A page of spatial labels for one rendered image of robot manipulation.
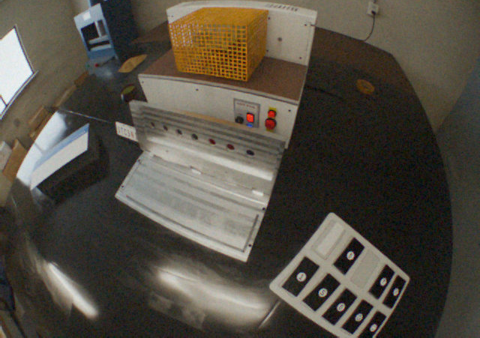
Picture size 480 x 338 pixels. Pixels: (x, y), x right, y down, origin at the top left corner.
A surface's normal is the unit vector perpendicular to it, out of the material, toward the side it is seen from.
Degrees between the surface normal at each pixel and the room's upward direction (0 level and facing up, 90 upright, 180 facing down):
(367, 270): 0
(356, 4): 90
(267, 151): 75
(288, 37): 90
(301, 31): 90
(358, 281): 0
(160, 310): 0
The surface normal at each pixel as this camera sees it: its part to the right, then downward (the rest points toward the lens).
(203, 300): -0.02, -0.55
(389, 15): -0.33, 0.79
